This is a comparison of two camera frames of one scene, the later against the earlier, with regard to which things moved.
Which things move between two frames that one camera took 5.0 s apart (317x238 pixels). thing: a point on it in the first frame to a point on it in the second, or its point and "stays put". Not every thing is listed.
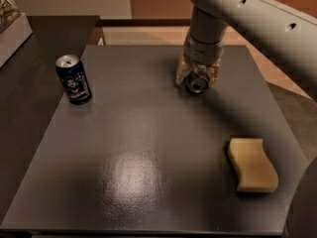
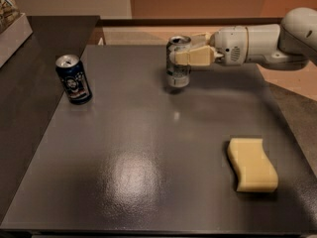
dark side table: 30,90 stays put
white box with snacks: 15,28 stays put
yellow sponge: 257,173 stays put
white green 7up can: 197,79 to 177,75
